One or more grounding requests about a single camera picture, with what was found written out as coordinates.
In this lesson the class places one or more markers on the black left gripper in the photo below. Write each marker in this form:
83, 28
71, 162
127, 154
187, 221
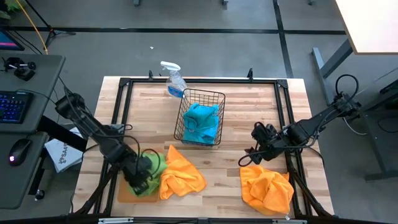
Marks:
138, 172

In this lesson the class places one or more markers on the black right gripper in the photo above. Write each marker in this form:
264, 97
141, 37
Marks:
269, 141

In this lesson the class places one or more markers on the small green microfiber towel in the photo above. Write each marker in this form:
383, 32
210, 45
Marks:
150, 188

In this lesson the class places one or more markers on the yellow microfiber towel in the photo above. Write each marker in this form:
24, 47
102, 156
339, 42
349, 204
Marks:
270, 194

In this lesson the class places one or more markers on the teal microfiber towel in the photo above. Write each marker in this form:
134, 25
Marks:
200, 124

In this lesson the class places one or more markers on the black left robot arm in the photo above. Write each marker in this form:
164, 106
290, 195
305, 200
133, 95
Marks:
93, 130

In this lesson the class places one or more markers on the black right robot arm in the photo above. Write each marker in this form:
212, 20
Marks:
314, 124

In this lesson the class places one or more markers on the white paper box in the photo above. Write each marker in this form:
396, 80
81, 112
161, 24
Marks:
63, 154

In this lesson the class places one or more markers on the black table clamp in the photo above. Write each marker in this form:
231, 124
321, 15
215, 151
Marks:
150, 75
250, 74

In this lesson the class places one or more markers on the clear spray bottle white trigger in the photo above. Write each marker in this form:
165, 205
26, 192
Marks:
175, 82

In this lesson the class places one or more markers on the black round knob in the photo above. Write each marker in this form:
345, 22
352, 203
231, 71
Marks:
39, 194

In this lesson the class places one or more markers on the grey side desk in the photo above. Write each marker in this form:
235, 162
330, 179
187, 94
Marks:
18, 183

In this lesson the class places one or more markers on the black computer mouse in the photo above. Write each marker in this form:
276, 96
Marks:
19, 151

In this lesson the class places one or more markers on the grey table leg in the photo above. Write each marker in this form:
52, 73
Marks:
334, 60

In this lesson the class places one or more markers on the black side desk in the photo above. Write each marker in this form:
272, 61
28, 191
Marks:
382, 130

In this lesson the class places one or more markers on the backlit black keyboard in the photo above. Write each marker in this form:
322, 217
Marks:
14, 107

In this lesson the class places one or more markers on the black tripod stand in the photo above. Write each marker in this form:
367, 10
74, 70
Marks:
51, 31

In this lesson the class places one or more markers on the white table top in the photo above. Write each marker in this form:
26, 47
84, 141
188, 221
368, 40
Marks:
370, 25

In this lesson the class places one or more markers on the computer monitor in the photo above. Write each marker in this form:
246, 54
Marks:
7, 42

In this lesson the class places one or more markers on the green plant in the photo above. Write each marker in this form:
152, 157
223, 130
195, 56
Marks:
9, 6

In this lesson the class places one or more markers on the silver metal bracket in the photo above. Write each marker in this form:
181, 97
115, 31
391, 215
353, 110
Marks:
115, 220
289, 221

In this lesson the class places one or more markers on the black metal table frame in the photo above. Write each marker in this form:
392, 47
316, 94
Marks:
281, 85

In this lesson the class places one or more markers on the black clamp mount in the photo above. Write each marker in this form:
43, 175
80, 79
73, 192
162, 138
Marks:
21, 71

